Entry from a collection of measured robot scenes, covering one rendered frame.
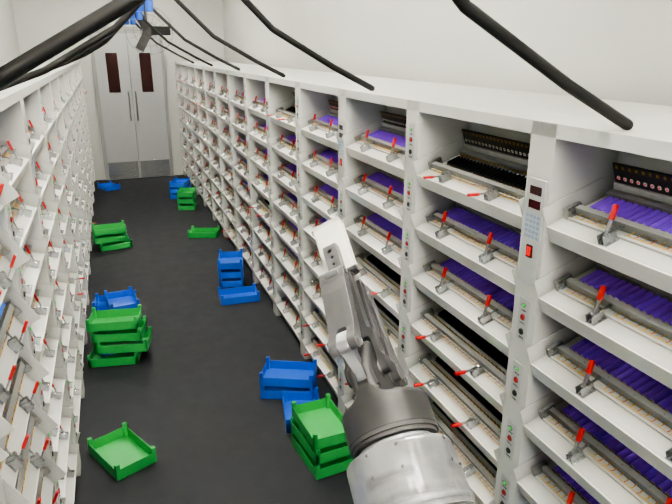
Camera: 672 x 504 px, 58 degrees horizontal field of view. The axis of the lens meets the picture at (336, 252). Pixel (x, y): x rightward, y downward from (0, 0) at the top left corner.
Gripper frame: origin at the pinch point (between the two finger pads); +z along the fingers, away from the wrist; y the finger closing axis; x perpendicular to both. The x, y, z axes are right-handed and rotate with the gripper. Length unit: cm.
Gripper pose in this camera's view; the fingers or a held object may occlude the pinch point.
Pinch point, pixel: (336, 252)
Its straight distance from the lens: 60.5
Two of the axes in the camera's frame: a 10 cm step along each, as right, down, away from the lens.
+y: -4.2, -4.4, -7.9
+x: -8.7, 4.3, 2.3
